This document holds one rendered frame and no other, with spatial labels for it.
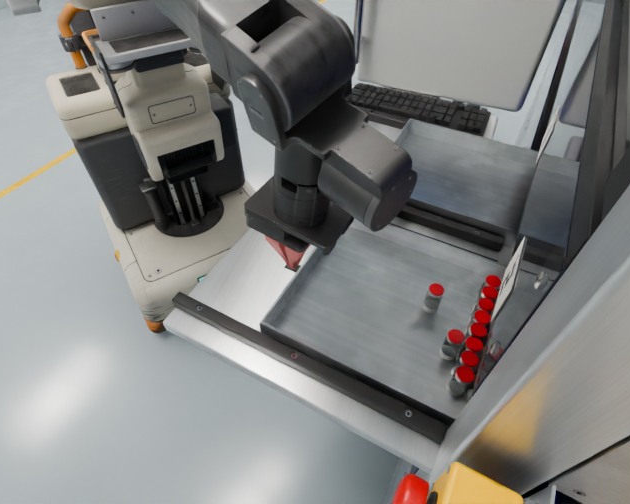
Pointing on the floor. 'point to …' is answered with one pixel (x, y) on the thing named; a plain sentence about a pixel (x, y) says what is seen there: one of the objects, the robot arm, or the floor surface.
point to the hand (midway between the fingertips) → (294, 261)
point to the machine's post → (569, 363)
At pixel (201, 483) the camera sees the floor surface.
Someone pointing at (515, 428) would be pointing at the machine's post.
